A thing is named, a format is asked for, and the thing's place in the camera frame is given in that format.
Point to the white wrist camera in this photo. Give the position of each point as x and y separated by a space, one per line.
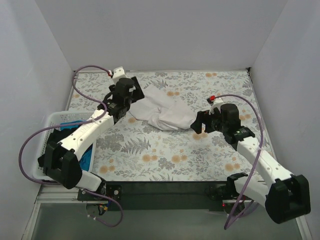
117 74
215 102

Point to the white plastic laundry basket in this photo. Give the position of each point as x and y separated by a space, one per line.
69 120

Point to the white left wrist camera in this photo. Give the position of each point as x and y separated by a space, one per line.
117 74

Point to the white t shirt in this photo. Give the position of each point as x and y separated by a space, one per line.
161 111

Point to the aluminium front rail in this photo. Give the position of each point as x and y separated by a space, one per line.
57 194

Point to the black t shirt in basket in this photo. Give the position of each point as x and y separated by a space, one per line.
58 135

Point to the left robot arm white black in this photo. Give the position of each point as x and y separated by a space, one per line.
61 160

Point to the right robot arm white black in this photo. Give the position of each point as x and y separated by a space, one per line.
284 195

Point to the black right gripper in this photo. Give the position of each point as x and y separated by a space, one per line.
203 120

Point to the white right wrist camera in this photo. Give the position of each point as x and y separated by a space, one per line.
215 102

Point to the blue t shirt in basket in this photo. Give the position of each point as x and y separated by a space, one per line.
85 161

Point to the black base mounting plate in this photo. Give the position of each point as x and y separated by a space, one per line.
171 195

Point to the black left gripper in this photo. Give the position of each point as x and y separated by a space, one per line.
137 89

